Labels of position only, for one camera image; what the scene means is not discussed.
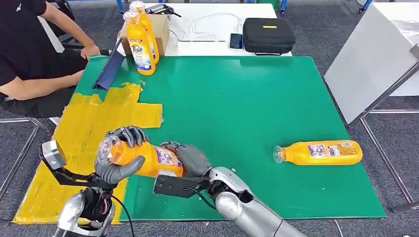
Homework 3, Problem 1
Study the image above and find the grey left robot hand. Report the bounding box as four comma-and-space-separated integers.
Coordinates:
94, 125, 152, 186

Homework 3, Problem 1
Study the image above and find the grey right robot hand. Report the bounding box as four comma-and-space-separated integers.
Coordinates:
159, 141, 214, 179

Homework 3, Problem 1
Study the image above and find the orange bottle with clear cap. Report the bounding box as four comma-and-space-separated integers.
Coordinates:
96, 135, 186, 179
273, 139, 364, 167

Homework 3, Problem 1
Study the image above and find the yellow plastic sheet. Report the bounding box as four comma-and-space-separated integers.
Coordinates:
12, 81, 164, 226

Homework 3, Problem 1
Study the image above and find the green table mat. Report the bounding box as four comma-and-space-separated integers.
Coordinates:
73, 55, 388, 222

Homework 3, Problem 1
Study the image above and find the dark blue folder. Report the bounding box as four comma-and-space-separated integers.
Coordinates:
92, 38, 126, 91

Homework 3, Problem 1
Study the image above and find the orange Tide detergent bottle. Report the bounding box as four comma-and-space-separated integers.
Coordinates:
129, 0, 161, 65
123, 10, 157, 76

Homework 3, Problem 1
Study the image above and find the dark smartphone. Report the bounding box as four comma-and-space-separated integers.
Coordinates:
229, 33, 244, 51

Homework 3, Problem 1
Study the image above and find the cardboard box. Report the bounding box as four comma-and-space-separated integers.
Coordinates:
118, 13, 170, 57

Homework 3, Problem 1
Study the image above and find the clear plastic packaging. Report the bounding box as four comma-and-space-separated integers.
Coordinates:
191, 12, 242, 43

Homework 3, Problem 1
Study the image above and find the black zip case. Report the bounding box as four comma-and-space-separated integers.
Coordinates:
242, 17, 297, 56

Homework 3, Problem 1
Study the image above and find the person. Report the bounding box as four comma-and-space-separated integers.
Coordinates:
0, 0, 102, 119

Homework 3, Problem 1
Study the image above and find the blue metal rack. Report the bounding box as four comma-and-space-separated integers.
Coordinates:
357, 0, 375, 14
115, 0, 290, 14

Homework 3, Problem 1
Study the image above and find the green plastic crate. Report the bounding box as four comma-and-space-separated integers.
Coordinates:
255, 0, 281, 10

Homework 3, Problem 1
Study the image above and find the white tilted table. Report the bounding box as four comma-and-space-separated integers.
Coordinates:
324, 2, 419, 214

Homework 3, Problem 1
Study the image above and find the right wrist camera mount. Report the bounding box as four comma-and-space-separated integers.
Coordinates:
153, 174, 211, 199

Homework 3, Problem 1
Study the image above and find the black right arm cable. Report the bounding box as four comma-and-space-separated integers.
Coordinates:
184, 186, 217, 211

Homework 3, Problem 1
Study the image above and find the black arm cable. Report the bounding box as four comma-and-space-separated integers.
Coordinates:
110, 195, 136, 237
184, 186, 217, 211

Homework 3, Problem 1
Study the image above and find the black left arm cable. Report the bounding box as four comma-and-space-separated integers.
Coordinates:
110, 195, 136, 237

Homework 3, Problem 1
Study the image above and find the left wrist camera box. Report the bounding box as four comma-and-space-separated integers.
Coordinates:
39, 139, 118, 192

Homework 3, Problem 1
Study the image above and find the grey metal frame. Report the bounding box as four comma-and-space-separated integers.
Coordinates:
0, 117, 54, 200

